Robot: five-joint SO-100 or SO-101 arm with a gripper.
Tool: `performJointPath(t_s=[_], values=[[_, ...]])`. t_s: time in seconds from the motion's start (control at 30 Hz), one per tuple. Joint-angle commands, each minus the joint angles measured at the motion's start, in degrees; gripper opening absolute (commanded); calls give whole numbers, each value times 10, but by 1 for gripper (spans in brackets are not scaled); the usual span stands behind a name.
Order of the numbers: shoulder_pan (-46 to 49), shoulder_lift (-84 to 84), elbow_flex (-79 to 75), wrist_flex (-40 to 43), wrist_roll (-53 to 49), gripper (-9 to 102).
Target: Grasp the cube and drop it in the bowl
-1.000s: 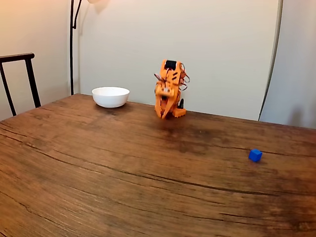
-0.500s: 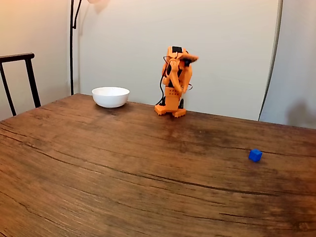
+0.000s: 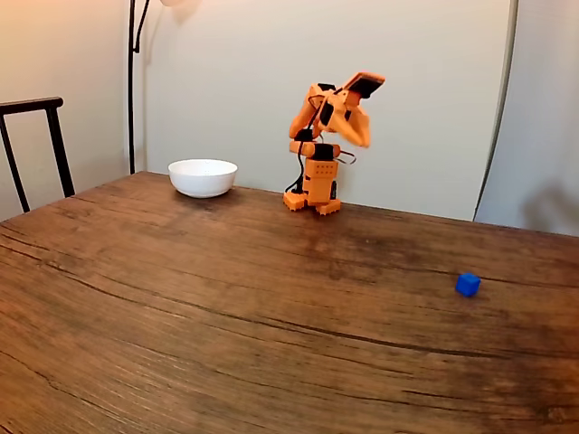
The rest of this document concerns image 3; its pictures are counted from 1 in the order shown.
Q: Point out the white bowl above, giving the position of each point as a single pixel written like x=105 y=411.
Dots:
x=203 y=181

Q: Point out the grey vertical trim strip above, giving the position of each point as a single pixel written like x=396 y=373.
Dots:
x=495 y=135

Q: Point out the black wooden chair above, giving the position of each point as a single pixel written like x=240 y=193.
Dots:
x=31 y=106

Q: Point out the blue cube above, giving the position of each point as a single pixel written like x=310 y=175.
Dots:
x=467 y=285

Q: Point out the black floor lamp stand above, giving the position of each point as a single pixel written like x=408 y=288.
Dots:
x=131 y=113

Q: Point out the orange camera mount with camera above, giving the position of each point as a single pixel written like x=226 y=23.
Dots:
x=368 y=83

